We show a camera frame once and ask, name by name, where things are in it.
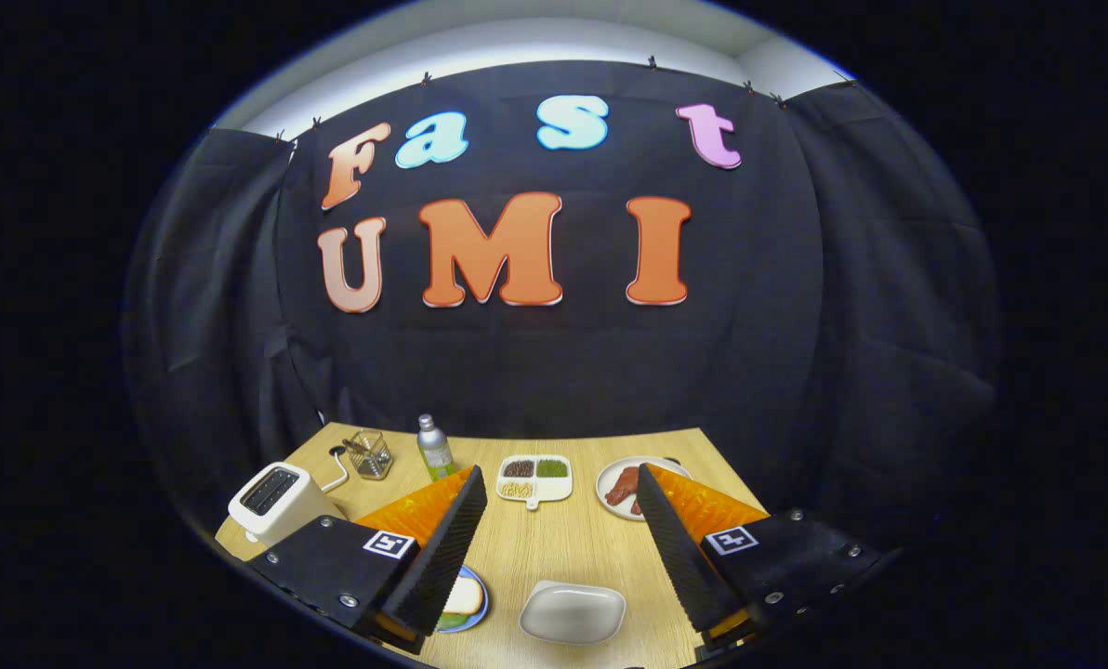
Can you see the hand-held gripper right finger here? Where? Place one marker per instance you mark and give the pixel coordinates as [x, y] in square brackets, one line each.
[679, 557]

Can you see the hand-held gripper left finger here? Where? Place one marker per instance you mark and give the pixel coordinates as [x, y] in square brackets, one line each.
[442, 557]

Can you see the toasted bread slice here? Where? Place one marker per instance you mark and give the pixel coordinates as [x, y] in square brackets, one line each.
[463, 595]

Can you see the blue round plate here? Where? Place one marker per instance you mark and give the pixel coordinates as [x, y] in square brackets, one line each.
[481, 609]

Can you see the brown meat slice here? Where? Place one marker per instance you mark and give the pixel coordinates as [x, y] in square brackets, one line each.
[624, 485]

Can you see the round white plate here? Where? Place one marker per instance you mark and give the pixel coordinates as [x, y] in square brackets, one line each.
[610, 478]

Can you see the silver bottle with green label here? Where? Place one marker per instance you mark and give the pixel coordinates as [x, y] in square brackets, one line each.
[435, 451]

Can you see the white square plate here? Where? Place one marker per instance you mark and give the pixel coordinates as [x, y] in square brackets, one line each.
[573, 613]

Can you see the white divided dish of beans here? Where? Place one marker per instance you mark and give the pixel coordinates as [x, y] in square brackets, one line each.
[549, 488]

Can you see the brown utensils in holder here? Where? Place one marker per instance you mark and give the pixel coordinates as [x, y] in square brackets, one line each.
[357, 446]

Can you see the white toaster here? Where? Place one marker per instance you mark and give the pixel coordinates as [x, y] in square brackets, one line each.
[284, 516]

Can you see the black backdrop cloth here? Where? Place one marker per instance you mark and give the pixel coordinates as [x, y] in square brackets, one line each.
[796, 325]

